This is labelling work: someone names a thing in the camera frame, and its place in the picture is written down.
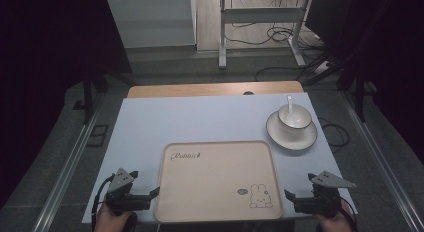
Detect aluminium floor rail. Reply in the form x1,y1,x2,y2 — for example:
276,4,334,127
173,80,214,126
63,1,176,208
339,91,424,232
32,94,105,232

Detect white bowl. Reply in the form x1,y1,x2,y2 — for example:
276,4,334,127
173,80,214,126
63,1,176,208
277,103,313,130

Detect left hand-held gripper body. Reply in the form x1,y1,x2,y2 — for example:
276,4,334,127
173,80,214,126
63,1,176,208
105,167,151,217

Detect black tripod legs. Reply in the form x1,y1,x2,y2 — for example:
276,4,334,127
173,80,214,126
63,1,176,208
295,50,355,87

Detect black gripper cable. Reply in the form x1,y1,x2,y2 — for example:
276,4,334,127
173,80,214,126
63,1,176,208
339,195,359,232
91,174,116,231

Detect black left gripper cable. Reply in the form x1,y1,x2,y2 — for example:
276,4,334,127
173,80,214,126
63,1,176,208
91,174,116,231

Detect person's left hand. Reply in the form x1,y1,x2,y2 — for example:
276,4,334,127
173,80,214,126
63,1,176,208
93,204,138,232

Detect white cabinet panel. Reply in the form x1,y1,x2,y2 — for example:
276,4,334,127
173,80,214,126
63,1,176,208
107,0,198,49

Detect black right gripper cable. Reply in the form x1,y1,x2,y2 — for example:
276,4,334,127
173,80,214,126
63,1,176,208
339,195,359,232

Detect white metal desk frame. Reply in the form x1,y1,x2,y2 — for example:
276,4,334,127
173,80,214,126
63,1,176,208
217,0,315,70

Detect pale blue table mat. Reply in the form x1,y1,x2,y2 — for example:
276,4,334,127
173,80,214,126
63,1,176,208
81,92,358,225

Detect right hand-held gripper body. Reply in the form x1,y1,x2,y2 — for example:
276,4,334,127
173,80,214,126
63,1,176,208
294,170,357,220

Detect person's right hand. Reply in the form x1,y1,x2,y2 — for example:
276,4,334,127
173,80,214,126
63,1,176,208
314,204,355,232

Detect black looped floor cable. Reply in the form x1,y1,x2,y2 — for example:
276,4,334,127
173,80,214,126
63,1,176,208
317,117,351,154

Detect black metal stand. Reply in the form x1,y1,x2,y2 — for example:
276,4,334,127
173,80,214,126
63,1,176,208
80,66,135,125
335,66,368,123

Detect tangle of black floor cables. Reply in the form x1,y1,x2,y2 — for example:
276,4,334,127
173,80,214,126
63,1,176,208
223,22,323,49

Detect beige tray with rabbit print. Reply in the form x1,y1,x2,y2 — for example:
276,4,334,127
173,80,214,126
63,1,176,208
153,140,285,224

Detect white plate with dark rim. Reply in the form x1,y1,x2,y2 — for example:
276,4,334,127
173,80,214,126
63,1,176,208
265,109,319,152

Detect white ceramic spoon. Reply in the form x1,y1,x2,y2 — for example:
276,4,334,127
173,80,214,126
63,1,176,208
285,94,296,126

